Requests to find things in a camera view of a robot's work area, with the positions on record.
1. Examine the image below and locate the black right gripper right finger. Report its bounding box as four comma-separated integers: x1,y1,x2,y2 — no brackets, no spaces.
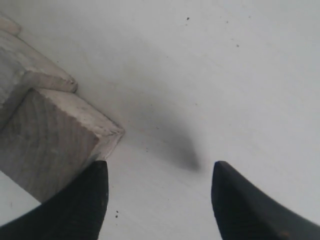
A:
211,161,320,240

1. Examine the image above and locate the second largest wooden cube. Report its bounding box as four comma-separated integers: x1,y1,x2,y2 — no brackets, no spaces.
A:
0,14,78,128

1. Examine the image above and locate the medium small wooden cube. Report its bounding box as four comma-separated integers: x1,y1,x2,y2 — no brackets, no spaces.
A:
0,89,125,202

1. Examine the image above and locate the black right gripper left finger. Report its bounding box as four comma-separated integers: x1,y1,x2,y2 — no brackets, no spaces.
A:
0,160,109,240

